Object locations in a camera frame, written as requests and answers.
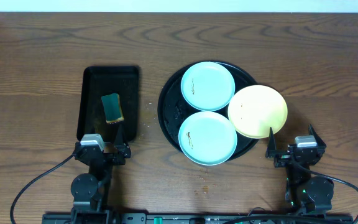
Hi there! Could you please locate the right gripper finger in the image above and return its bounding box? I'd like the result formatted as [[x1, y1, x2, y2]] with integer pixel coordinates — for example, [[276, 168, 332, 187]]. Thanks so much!
[[267, 127, 277, 151], [308, 124, 326, 147]]

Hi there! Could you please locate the green and yellow sponge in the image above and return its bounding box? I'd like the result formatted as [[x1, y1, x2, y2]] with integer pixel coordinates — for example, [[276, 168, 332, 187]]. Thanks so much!
[[101, 93, 124, 124]]

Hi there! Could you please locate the yellow plate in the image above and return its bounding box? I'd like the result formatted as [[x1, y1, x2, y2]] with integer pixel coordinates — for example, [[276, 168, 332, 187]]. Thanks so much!
[[227, 85, 288, 139]]

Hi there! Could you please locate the light blue plate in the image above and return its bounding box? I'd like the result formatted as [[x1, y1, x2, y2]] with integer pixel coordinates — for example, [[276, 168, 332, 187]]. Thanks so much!
[[178, 111, 237, 166], [180, 62, 235, 111]]

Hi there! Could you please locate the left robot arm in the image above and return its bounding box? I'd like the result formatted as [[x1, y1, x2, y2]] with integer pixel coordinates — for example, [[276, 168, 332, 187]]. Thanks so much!
[[70, 124, 131, 223]]

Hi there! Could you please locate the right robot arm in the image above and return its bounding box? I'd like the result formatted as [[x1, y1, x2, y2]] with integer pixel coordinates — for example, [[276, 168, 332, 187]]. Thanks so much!
[[265, 126, 334, 215]]

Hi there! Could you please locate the round black tray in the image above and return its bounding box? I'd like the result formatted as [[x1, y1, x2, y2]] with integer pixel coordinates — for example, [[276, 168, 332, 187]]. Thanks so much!
[[157, 61, 258, 160]]

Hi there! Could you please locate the black rectangular tray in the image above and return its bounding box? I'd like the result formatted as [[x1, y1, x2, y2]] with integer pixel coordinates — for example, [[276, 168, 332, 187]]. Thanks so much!
[[76, 65, 140, 142]]

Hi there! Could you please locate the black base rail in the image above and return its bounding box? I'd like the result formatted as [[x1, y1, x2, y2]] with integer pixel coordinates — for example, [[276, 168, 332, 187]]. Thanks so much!
[[41, 212, 354, 224]]

